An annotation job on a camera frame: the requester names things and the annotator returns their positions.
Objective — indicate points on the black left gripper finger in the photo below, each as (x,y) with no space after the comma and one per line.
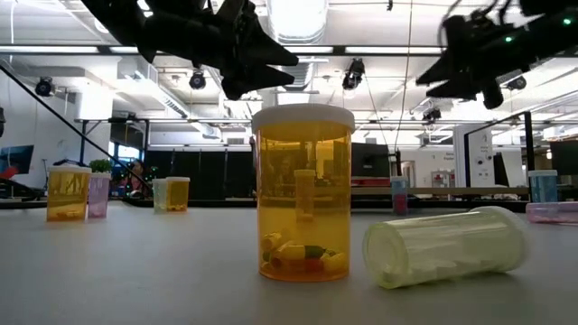
(253,83)
(266,54)

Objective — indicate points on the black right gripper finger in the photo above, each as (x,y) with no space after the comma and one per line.
(460,89)
(456,65)

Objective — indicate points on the slim pink pill bottle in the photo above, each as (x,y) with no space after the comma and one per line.
(553,212)
(304,194)
(100,198)

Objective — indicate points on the small blue bottle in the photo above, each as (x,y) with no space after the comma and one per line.
(399,198)

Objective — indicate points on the slim blue pill bottle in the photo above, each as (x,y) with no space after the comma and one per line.
(543,187)

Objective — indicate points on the short orange pill bottle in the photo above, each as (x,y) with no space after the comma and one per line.
(68,198)
(178,196)

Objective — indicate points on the slim pale green pill bottle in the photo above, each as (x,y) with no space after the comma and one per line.
(159,198)

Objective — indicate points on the wide pale green pill bottle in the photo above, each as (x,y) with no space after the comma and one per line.
(451,248)

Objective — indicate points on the black ceiling spotlight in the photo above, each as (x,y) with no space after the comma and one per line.
(44,86)
(197,81)
(353,74)
(431,114)
(517,83)

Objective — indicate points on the white pillar with sign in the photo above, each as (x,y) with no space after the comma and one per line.
(474,158)

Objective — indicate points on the black monitor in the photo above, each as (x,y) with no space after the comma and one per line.
(564,158)

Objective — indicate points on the red bench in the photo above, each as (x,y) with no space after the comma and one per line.
(375,181)

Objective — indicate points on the person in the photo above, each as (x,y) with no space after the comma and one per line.
(137,173)

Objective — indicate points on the thin black slanted rod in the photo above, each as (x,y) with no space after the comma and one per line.
(68,122)

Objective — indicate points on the tall orange pill bottle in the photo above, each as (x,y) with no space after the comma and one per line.
(329,216)

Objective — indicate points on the leafy background plant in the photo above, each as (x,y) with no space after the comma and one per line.
(100,166)

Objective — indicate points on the computer monitor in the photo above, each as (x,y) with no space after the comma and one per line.
(20,155)

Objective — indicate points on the silver ceiling air duct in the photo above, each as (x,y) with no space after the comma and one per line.
(298,20)

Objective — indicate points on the black shelf end frame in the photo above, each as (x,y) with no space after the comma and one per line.
(529,158)

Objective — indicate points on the black partition wall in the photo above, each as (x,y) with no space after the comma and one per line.
(203,176)

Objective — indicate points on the black wall screen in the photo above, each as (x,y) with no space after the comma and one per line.
(370,160)

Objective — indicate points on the black metal rig frame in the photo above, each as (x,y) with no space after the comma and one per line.
(203,203)

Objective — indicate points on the long ceiling light rail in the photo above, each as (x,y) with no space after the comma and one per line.
(45,49)

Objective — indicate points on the black gantry frame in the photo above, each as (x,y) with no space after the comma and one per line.
(83,144)

